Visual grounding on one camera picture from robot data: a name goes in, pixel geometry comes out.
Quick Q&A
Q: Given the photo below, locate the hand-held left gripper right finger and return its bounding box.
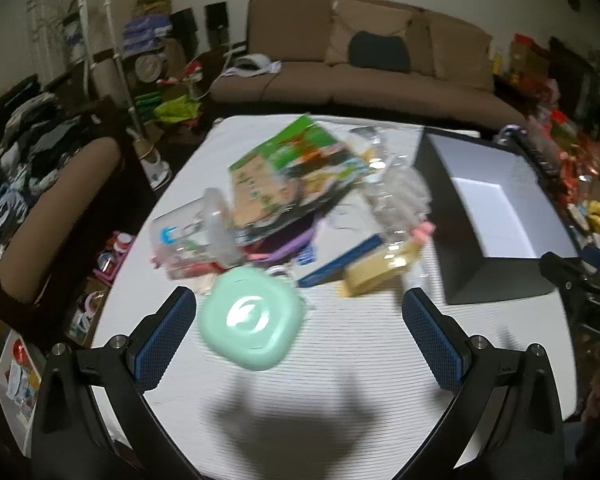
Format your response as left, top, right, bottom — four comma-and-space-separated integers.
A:
397, 287, 566, 480

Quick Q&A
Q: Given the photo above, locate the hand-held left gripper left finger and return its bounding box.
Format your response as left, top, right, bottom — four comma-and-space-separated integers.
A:
30, 286, 203, 480

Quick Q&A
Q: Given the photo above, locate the black storage box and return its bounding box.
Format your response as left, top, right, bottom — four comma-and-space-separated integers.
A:
412, 127, 581, 306

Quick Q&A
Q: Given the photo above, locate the mint green lidded container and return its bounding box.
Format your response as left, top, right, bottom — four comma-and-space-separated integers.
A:
198, 266, 308, 372

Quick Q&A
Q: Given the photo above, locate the yellow paper packet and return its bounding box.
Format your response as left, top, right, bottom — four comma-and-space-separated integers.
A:
340, 240, 421, 298

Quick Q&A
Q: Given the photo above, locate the clear plastic jar blue print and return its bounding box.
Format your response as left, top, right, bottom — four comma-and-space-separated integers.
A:
150, 187, 243, 281

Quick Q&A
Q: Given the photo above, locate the green snack bag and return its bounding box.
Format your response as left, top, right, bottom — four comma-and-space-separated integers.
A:
228, 114, 376, 201

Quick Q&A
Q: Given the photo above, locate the lavender black long object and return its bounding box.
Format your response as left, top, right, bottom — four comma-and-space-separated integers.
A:
499, 126, 562, 177

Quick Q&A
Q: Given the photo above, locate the pile of colourful packets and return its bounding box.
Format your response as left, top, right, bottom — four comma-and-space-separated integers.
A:
495, 32, 600, 243

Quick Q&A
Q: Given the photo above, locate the white box blue edge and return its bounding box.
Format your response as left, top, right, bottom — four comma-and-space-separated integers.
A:
295, 200, 386, 288

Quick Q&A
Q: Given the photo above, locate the printed leaflet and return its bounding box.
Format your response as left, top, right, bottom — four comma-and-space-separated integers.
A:
0, 330, 46, 421

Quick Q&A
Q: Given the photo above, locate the clear plastic bag pink clip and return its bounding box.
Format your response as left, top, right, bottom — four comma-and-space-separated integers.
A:
350, 125, 437, 247

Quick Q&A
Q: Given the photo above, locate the purple square lid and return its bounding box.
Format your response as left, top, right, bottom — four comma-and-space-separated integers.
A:
242, 220, 321, 266

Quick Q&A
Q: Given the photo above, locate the white slipper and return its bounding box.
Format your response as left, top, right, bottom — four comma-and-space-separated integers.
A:
142, 142, 173, 188

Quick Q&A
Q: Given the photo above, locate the tan green-print packet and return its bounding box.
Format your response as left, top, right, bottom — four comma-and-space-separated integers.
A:
232, 157, 311, 233

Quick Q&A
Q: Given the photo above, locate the brown armchair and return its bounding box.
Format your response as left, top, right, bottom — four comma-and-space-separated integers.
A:
0, 95, 126, 321

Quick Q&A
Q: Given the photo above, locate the green plastic bag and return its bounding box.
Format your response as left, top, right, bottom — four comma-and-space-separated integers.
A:
154, 96, 203, 127

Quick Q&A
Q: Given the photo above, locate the tan sofa cushion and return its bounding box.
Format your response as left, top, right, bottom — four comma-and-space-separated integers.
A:
409, 10, 496, 92
325, 0, 415, 67

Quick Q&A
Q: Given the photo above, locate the pile of dark clothes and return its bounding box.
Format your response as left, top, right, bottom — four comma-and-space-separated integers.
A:
0, 75, 88, 266

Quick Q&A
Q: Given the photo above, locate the dark sofa cushion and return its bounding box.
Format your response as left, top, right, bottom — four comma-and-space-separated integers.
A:
348, 31, 412, 73

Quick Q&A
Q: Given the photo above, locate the brown sofa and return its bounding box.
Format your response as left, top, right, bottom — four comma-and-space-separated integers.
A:
207, 0, 528, 128

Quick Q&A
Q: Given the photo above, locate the white cloth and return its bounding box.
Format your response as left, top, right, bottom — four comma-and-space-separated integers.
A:
220, 54, 282, 80

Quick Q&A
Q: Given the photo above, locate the stack of purple folded cloths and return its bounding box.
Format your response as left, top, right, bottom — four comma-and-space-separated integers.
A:
122, 15, 173, 53

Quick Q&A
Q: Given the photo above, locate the black speaker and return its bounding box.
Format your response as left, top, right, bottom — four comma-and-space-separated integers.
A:
172, 8, 198, 51
205, 2, 229, 43

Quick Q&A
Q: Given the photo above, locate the white pipe rack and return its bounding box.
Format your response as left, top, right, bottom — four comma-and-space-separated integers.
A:
75, 0, 146, 142

